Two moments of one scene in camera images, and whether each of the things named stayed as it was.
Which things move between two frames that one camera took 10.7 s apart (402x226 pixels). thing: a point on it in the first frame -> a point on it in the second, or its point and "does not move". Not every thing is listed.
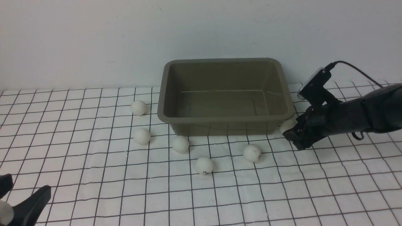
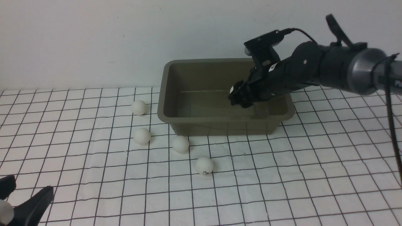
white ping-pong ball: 181,144 does not move
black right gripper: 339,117 -> 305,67
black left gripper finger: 27,212 does not move
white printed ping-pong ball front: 204,165 does not move
